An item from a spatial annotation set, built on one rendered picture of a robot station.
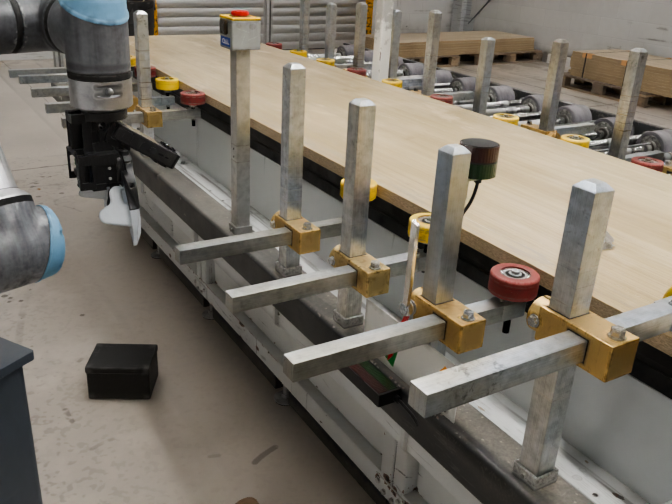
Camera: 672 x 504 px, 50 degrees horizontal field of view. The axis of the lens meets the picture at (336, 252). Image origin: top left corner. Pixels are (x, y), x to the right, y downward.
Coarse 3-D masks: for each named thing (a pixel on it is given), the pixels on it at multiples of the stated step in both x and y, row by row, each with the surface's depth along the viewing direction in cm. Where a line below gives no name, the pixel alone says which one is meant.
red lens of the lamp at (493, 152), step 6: (462, 144) 106; (498, 144) 107; (474, 150) 104; (480, 150) 104; (486, 150) 104; (492, 150) 104; (498, 150) 105; (474, 156) 105; (480, 156) 104; (486, 156) 104; (492, 156) 105; (498, 156) 106; (474, 162) 105; (480, 162) 105; (486, 162) 105; (492, 162) 105
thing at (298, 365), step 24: (480, 312) 113; (504, 312) 116; (360, 336) 104; (384, 336) 104; (408, 336) 106; (432, 336) 109; (288, 360) 97; (312, 360) 98; (336, 360) 100; (360, 360) 103
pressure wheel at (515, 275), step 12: (504, 264) 119; (516, 264) 119; (492, 276) 115; (504, 276) 114; (516, 276) 115; (528, 276) 115; (492, 288) 115; (504, 288) 113; (516, 288) 113; (528, 288) 113; (516, 300) 113; (528, 300) 114; (504, 324) 119
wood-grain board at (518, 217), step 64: (192, 64) 285; (256, 64) 293; (320, 64) 302; (256, 128) 205; (320, 128) 200; (384, 128) 204; (448, 128) 208; (512, 128) 212; (384, 192) 155; (512, 192) 156; (640, 192) 161; (512, 256) 124; (640, 256) 127
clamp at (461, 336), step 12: (420, 288) 117; (420, 300) 114; (456, 300) 114; (420, 312) 115; (432, 312) 112; (444, 312) 110; (456, 312) 110; (456, 324) 107; (468, 324) 107; (480, 324) 108; (444, 336) 110; (456, 336) 108; (468, 336) 108; (480, 336) 109; (456, 348) 108; (468, 348) 109
